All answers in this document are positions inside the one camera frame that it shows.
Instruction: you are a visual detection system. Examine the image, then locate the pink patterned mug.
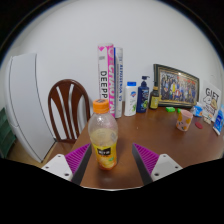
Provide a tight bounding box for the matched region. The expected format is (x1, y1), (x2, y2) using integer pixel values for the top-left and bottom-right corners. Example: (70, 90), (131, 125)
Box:
(175, 108), (194, 132)

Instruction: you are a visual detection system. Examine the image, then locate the white refrigerator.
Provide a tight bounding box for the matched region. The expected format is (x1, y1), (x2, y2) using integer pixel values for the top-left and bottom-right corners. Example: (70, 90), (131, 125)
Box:
(3, 53), (56, 163)

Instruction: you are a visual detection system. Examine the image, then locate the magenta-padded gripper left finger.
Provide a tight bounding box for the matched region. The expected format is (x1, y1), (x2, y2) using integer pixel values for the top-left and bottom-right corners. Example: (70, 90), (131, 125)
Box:
(41, 143), (93, 186)

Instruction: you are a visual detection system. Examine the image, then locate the blue detergent bottle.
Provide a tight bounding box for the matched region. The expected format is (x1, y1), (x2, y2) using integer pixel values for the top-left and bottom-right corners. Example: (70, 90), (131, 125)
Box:
(213, 104), (224, 136)

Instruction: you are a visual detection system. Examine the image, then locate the pink white tall box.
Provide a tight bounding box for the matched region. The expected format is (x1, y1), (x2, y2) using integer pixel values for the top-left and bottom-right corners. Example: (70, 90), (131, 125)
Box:
(97, 43), (116, 118)

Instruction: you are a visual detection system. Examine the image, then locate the dark yellow-labelled pump bottle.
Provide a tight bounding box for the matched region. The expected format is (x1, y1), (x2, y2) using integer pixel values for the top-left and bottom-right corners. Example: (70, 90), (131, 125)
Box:
(148, 86), (161, 111)

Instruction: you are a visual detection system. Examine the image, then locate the white paper gift bag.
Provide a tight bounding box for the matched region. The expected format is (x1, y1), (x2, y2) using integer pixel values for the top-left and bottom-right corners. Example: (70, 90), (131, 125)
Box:
(201, 81), (223, 123)

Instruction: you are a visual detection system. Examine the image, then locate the green crate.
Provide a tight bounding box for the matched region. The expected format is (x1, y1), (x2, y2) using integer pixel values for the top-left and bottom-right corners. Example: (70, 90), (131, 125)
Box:
(0, 107), (17, 159)

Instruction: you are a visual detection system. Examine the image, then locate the orange-capped juice bottle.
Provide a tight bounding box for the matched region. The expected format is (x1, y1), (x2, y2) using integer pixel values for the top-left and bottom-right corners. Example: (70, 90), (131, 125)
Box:
(87, 98), (119, 171)

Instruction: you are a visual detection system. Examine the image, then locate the framed group photo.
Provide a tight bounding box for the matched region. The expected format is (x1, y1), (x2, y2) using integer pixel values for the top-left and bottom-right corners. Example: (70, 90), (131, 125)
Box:
(153, 63), (200, 109)

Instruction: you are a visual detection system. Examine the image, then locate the white shampoo bottle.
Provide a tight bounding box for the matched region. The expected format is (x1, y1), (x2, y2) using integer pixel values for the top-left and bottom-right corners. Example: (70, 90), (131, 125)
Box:
(124, 81), (138, 117)

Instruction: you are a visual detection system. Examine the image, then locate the dark blue pump bottle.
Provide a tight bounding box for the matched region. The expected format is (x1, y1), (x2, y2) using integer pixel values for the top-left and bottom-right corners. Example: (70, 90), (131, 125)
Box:
(136, 75), (151, 114)

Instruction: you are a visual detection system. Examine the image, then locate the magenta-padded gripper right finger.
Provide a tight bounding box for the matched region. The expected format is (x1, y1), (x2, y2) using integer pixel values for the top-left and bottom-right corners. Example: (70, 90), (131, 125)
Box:
(131, 143), (184, 186)

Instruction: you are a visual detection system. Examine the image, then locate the brown wooden chair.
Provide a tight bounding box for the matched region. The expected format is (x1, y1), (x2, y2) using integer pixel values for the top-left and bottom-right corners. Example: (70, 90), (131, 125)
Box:
(47, 78), (92, 144)

